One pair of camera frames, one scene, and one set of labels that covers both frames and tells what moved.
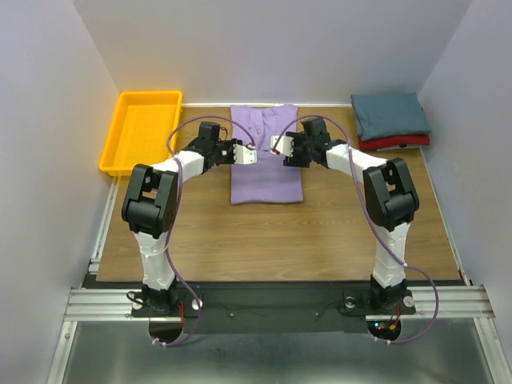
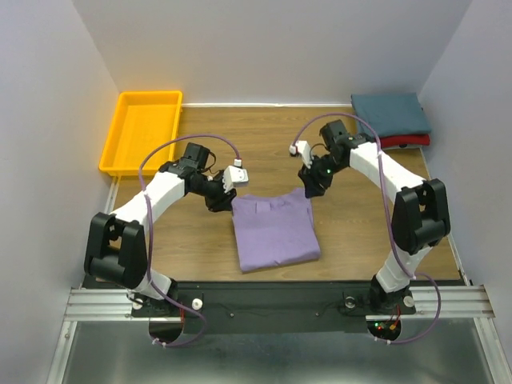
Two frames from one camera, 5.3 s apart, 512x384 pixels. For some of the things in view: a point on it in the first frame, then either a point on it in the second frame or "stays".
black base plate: (272, 308) stays
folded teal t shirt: (388, 114) stays
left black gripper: (229, 142) -> (222, 202)
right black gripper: (295, 161) -> (310, 181)
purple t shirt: (268, 181) -> (274, 230)
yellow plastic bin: (142, 130) stays
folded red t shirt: (379, 143) stays
